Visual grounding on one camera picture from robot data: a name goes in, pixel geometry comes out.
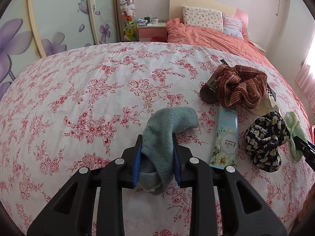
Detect brown plastic hair clip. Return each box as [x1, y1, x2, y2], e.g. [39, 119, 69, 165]
[199, 76, 218, 104]

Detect pink striped pillow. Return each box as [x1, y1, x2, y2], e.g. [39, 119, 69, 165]
[223, 13, 244, 39]

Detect floral sliding wardrobe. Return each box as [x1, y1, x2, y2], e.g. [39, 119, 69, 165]
[1, 0, 119, 93]

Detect floral print pillow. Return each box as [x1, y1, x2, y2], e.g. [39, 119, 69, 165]
[182, 6, 224, 32]

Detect black floral scrunchie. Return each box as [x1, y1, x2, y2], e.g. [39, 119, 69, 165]
[245, 111, 290, 173]

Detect orange mesh trash bin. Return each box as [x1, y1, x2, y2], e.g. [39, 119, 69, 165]
[151, 36, 164, 42]

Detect dark green mug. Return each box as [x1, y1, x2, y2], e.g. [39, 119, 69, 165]
[144, 17, 151, 23]

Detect white mug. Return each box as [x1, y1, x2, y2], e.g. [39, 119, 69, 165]
[151, 17, 158, 25]

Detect pink curtain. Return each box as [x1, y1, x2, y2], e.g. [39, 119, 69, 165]
[295, 31, 315, 111]

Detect black mesh non-slip mat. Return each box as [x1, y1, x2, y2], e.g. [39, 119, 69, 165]
[218, 59, 278, 102]

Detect pink white nightstand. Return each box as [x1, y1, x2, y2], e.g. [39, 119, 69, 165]
[138, 22, 168, 42]

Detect teal knitted sock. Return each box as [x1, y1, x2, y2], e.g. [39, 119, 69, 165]
[138, 107, 199, 195]

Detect beige wooden headboard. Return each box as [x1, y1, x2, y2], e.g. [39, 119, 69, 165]
[169, 0, 248, 35]

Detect red plaid scrunchie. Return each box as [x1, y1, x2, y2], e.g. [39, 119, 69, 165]
[212, 64, 269, 110]

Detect floral tissue pack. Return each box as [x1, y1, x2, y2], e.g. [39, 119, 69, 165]
[210, 105, 239, 168]

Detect salmon pink duvet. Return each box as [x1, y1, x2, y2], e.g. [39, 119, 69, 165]
[166, 18, 278, 72]

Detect clear tube of plush toys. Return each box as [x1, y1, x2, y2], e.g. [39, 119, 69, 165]
[118, 0, 137, 41]

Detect white crumpled tissue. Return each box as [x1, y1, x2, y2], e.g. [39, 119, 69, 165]
[242, 92, 279, 116]

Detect light green scrunchie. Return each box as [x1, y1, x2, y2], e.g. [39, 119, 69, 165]
[284, 111, 307, 162]

